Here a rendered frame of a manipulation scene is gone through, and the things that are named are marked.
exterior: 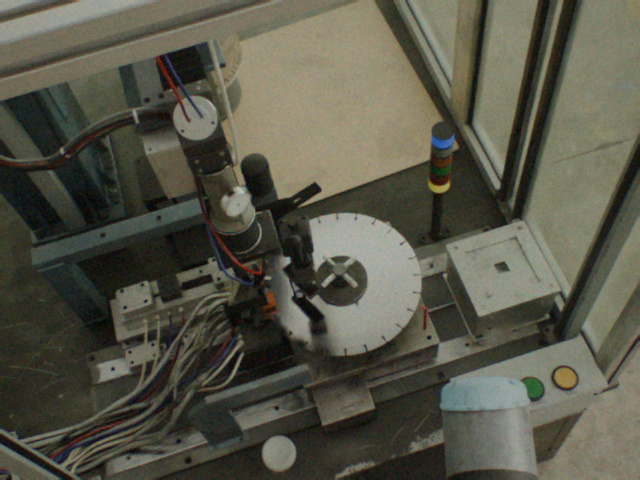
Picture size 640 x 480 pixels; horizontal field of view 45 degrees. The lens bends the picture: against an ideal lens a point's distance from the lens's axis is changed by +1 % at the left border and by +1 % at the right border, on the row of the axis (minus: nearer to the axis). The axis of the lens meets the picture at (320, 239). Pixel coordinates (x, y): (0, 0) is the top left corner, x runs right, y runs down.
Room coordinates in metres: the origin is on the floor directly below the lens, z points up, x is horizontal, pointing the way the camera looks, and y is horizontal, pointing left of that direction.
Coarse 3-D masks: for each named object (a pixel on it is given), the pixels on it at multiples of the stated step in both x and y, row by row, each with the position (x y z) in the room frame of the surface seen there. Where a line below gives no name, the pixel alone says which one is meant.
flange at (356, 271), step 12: (324, 264) 0.76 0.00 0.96; (360, 264) 0.75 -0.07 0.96; (324, 276) 0.73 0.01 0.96; (360, 276) 0.72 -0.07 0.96; (324, 288) 0.71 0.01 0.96; (336, 288) 0.70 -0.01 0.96; (348, 288) 0.69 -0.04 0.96; (360, 288) 0.69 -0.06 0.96; (336, 300) 0.67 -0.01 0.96; (348, 300) 0.67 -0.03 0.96
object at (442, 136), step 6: (438, 126) 0.91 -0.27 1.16; (444, 126) 0.91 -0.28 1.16; (450, 126) 0.90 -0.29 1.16; (432, 132) 0.90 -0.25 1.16; (438, 132) 0.89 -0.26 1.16; (444, 132) 0.89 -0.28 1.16; (450, 132) 0.89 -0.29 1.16; (432, 138) 0.89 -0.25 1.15; (438, 138) 0.88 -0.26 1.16; (444, 138) 0.88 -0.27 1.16; (450, 138) 0.88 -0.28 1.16; (432, 144) 0.89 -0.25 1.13; (438, 144) 0.88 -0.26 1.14; (444, 144) 0.88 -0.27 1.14; (450, 144) 0.88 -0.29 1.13
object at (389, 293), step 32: (320, 224) 0.87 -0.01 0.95; (352, 224) 0.85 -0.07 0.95; (384, 224) 0.84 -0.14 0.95; (320, 256) 0.79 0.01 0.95; (384, 256) 0.76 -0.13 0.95; (288, 288) 0.73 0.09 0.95; (384, 288) 0.69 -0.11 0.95; (416, 288) 0.67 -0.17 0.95; (288, 320) 0.65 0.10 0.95; (320, 320) 0.64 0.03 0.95; (352, 320) 0.63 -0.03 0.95; (384, 320) 0.62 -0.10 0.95; (320, 352) 0.57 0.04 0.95; (352, 352) 0.56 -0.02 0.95
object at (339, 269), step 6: (324, 258) 0.75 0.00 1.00; (354, 258) 0.74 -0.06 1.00; (330, 264) 0.74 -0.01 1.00; (336, 264) 0.73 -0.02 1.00; (342, 264) 0.73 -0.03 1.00; (348, 264) 0.73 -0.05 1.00; (336, 270) 0.72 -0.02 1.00; (342, 270) 0.72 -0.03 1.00; (330, 276) 0.71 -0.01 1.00; (336, 276) 0.71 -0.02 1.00; (342, 276) 0.71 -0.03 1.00; (348, 276) 0.70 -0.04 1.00; (324, 282) 0.70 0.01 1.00; (348, 282) 0.69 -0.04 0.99; (354, 282) 0.69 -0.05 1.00
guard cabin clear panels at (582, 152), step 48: (432, 0) 1.45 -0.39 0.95; (528, 0) 1.02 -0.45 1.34; (624, 0) 0.77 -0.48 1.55; (432, 48) 1.44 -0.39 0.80; (576, 48) 0.85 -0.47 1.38; (624, 48) 0.74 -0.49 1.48; (480, 96) 1.14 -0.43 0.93; (576, 96) 0.81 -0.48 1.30; (624, 96) 0.70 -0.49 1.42; (576, 144) 0.77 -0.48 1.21; (624, 144) 0.67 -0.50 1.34; (528, 192) 0.87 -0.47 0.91; (576, 192) 0.73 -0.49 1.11; (576, 240) 0.69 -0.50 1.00; (624, 288) 0.54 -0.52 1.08
